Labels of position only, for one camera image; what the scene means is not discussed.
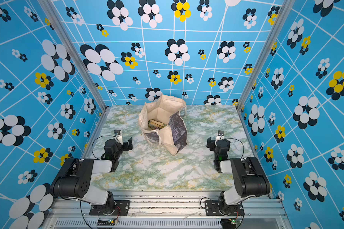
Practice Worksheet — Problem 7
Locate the green folding fan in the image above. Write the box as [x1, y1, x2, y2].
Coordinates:
[148, 119, 167, 130]

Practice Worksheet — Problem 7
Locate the beige canvas tote bag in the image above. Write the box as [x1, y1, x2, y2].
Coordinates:
[138, 95, 188, 156]

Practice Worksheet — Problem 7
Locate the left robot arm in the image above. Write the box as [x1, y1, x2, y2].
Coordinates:
[50, 138, 133, 216]

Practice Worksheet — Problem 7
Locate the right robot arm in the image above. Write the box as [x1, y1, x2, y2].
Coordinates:
[205, 135, 270, 216]

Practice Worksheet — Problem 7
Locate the left circuit board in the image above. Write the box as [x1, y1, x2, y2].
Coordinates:
[97, 219, 116, 227]

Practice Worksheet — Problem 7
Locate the circuit board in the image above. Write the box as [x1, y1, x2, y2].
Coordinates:
[97, 219, 116, 227]
[221, 219, 237, 229]

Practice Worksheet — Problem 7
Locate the right circuit board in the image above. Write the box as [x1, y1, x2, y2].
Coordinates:
[221, 219, 237, 229]

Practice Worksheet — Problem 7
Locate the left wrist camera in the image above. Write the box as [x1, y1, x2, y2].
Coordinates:
[113, 129, 123, 144]

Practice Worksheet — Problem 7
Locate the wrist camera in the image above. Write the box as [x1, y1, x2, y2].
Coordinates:
[113, 129, 123, 144]
[215, 130, 224, 144]

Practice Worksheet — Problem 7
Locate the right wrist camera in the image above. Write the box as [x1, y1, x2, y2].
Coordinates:
[215, 130, 224, 144]

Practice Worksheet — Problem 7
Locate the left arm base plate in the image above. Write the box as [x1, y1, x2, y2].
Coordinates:
[89, 200, 131, 216]

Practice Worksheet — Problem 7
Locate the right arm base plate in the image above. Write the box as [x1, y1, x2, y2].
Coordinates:
[203, 200, 245, 217]

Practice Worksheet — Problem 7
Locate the aluminium frame rail base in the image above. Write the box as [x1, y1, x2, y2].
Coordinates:
[43, 190, 291, 229]

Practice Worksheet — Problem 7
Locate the right aluminium corner post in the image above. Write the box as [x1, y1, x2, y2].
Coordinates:
[237, 0, 295, 111]

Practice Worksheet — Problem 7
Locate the aluminium corner post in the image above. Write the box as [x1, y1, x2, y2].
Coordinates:
[237, 0, 295, 111]
[38, 1, 107, 112]

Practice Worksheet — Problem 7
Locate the left aluminium corner post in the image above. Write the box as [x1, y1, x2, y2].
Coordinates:
[38, 1, 107, 112]

